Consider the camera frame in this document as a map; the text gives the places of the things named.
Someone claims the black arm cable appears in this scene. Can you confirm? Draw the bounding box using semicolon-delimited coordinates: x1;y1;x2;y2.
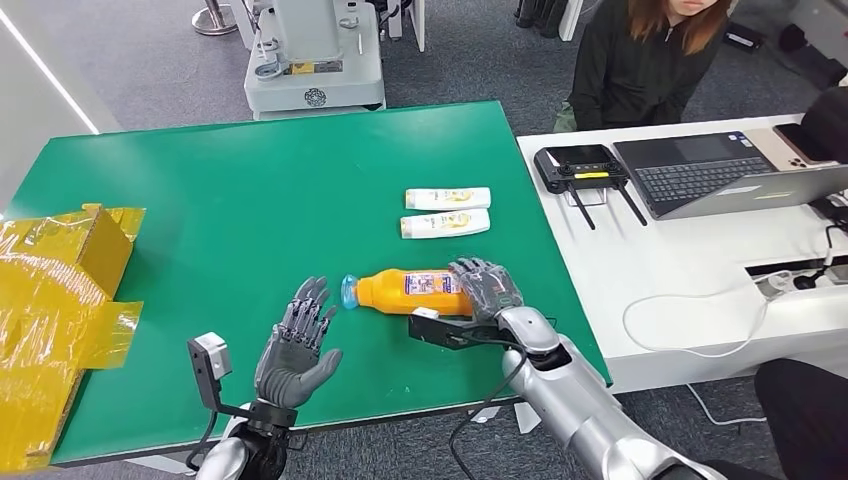
449;324;531;480
185;409;221;473

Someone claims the white cable on desk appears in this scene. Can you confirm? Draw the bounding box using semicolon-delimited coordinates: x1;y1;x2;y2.
621;281;773;360

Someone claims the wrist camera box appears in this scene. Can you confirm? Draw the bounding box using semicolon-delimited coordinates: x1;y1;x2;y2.
186;332;253;420
407;306;518;351

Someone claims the person's leg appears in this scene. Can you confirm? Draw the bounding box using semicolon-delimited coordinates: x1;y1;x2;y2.
702;358;848;480

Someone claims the orange bottle with clear cap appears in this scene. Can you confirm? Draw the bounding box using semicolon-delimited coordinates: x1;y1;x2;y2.
340;268;475;317

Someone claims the white power strip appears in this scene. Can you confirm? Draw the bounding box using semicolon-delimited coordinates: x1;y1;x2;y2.
753;263;848;301

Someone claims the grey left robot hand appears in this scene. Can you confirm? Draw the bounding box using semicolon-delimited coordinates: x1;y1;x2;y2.
254;276;344;411

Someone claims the gold smartphone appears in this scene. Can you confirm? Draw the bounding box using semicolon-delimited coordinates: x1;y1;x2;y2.
745;125;826;175

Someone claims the white machine base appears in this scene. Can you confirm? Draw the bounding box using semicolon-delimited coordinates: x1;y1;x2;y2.
228;0;387;121

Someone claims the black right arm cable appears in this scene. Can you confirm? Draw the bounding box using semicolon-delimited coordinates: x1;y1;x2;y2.
449;324;531;480

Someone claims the person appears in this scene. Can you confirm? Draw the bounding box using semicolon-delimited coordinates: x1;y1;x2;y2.
555;0;737;132

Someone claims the black plug with cable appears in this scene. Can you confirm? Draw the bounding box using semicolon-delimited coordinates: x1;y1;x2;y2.
793;223;848;291

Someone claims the metal stanchion base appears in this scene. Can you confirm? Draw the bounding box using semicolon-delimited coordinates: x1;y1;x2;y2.
190;0;238;36

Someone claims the black remote controller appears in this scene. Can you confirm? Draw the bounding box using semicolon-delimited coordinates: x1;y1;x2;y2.
533;143;649;231

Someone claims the white floor cable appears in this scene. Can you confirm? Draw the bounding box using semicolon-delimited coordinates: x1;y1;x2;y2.
685;382;770;427

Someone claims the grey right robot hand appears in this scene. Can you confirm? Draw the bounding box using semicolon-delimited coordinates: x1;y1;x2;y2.
447;257;526;324

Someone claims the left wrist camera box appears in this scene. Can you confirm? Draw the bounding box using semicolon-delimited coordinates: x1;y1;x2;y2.
186;332;253;420

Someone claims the white shampoo bottle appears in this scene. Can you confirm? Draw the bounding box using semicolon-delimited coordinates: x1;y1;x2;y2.
404;187;492;212
400;208;492;240

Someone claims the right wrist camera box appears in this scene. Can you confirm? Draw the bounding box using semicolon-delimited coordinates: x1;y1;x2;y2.
407;306;518;351

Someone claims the white furniture leg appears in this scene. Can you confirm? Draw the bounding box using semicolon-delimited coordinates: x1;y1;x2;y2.
558;0;584;42

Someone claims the grey laptop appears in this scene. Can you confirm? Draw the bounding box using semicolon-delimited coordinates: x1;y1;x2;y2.
612;130;848;221

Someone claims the yellow cardboard box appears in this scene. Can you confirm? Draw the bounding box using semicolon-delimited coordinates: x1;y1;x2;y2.
0;203;146;473

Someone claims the white furniture panel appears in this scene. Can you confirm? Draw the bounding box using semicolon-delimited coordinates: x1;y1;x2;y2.
387;0;427;53

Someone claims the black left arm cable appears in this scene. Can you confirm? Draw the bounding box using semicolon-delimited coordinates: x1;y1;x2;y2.
185;409;221;473

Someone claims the person's head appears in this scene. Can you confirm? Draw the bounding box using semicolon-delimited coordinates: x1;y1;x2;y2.
798;84;848;165

